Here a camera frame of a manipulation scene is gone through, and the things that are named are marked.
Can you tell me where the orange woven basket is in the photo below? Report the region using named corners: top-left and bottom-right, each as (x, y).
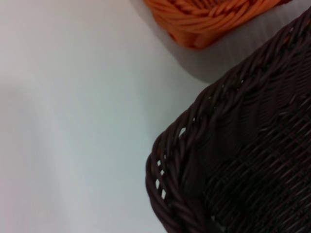
top-left (143, 0), bottom-right (292, 51)

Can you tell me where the dark brown woven basket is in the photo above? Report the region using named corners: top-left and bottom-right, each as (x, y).
top-left (145, 7), bottom-right (311, 233)

